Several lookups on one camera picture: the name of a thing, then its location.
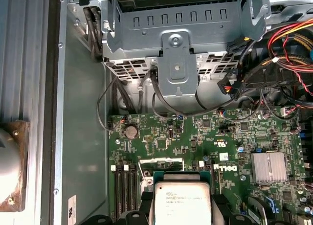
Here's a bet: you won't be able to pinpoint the black fan shroud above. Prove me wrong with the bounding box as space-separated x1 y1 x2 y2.
238 47 313 108

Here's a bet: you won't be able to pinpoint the thin black fan wire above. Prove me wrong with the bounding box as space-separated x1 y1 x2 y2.
96 63 128 132

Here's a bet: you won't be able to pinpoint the RAM slot with black clips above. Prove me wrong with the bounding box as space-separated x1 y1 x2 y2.
116 165 124 220
130 164 139 220

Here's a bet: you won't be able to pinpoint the brown square base plate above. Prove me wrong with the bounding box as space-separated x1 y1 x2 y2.
0 120 30 212

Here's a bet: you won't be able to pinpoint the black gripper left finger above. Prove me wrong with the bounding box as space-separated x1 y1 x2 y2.
84 191 155 225

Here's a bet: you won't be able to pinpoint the green motherboard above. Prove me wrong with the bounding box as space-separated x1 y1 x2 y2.
107 106 313 225

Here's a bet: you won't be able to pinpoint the braided yellow black cable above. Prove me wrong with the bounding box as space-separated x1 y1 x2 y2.
259 33 313 69

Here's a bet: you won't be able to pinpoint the silver CPU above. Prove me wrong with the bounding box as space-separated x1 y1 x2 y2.
152 171 213 225

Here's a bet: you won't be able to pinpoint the black PC case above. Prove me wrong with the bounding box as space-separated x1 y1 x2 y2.
46 0 313 225

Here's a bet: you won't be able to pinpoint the black data wire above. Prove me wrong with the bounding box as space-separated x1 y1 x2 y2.
148 63 242 118

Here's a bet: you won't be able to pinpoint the metal drive cage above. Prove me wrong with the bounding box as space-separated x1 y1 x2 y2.
101 0 272 106

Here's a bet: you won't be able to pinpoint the silver chipset heatsink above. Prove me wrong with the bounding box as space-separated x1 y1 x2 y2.
250 151 287 184

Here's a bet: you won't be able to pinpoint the black cable bundle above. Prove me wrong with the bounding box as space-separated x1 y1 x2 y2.
83 6 103 63

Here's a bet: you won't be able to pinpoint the white case label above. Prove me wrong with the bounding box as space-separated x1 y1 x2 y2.
67 195 77 220

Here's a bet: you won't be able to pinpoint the red power wires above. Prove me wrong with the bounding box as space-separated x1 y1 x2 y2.
266 19 313 73

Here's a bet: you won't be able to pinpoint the RAM slot with white clips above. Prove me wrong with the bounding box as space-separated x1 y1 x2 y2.
123 164 131 220
110 165 118 220

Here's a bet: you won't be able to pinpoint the coin battery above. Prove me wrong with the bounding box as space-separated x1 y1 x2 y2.
124 125 138 139

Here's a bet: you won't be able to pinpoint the black power connector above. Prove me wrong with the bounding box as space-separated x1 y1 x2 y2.
217 74 241 101

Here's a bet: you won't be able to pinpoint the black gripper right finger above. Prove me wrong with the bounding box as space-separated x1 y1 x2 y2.
210 194 262 225

